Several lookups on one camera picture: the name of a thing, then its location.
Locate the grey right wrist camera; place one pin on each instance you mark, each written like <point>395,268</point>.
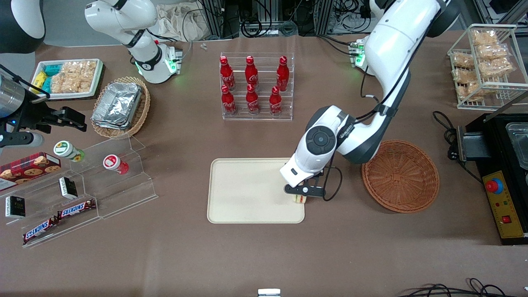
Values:
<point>24,139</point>

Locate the stacked aluminium foil trays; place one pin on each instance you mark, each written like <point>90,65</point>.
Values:
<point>117,105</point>

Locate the red lid cup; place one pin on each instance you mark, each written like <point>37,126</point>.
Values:
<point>112,162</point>

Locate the red cookie box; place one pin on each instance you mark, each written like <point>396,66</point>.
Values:
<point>29,168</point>

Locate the clear bag of pastries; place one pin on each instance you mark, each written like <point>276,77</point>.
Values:
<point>468,90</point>
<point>462,60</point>
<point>484,37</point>
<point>493,51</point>
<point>495,68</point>
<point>464,75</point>

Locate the large clear cracker bag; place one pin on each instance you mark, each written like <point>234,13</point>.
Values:
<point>80,74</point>

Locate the oval tan wicker basket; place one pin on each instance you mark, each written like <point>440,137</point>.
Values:
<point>144,108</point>

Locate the red cola bottle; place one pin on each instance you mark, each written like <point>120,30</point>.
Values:
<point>226,74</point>
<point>275,102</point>
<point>228,102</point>
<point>251,73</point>
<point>252,100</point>
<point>282,75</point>

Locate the green lid cup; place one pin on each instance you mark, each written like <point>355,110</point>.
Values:
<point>64,149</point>

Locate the small black white box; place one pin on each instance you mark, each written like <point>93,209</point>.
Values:
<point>68,187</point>
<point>15,207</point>

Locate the clear acrylic step shelf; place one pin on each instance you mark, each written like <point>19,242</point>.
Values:
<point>123,194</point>

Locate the round brown wicker basket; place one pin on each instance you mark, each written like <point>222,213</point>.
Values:
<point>400,177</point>

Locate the beige plastic serving tray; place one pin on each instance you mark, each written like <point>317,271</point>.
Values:
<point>247,189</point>

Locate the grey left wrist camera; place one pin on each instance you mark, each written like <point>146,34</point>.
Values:
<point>297,190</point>

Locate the red emergency stop button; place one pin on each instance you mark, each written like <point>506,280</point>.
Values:
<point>494,186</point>

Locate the snickers chocolate bar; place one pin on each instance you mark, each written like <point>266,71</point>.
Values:
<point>39,231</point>
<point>76,209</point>

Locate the crumpled beige cloth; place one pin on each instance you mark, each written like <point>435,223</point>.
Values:
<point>177,24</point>

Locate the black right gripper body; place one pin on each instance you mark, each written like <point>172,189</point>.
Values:
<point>36,117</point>

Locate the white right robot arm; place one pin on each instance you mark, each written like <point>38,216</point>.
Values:
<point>123,16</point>

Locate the yellow snack packet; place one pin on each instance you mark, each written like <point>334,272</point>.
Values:
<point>39,79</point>

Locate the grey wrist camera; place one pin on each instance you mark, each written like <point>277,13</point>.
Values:
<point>297,190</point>
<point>24,139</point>

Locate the black tabletop machine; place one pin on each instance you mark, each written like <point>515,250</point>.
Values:
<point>495,144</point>

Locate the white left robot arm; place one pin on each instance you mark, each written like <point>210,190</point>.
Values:
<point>392,41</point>

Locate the clear acrylic bottle rack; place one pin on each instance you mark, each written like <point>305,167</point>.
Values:
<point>266,116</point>

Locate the aluminium frame profile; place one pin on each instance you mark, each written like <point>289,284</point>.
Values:
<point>482,10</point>
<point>214,16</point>
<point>324,16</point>

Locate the teal snack packet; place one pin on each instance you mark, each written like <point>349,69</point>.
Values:
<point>46,85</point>
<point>51,69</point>

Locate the small clear cracker bag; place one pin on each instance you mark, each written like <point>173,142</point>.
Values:
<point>57,83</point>

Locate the white rectangular snack tray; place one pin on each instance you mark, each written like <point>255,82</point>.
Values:
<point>66,96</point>

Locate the triangle sandwich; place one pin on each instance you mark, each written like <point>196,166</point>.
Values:
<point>300,199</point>

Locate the small white metal bracket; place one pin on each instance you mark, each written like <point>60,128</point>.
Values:
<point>269,293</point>

